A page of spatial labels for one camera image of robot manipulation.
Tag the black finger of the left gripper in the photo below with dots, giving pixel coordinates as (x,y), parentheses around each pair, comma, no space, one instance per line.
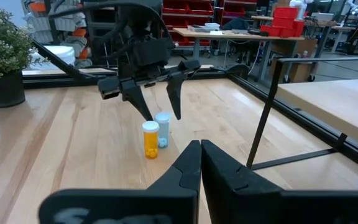
(176,93)
(135,93)

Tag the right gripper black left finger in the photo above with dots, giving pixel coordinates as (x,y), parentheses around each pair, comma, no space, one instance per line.
(172,202)

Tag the brown cardboard box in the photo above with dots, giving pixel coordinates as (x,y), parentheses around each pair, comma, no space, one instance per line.
(300,71)

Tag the green artificial potted plant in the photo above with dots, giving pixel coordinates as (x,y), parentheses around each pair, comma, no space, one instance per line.
(2,46)

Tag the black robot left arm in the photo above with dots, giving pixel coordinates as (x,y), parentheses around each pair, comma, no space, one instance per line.
(141,18)

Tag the red storage crate stack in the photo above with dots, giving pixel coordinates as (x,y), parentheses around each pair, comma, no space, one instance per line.
(286,21)

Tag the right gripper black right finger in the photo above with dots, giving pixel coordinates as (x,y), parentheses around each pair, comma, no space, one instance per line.
(244,202)

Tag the small amber pill bottle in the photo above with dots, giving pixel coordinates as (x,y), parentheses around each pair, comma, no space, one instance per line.
(150,141)

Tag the red bin shelving rack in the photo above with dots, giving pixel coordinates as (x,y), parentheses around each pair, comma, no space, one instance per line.
(185,7)

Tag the black shelf side frame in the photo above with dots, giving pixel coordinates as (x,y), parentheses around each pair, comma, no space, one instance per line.
(267,105)

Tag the wooden shelf board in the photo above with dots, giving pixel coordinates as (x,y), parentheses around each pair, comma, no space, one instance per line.
(337,102)

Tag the wooden work table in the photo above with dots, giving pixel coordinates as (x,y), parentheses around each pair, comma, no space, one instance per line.
(228,35)

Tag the small blue pill bottle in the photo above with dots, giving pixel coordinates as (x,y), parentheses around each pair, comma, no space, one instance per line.
(163,130)

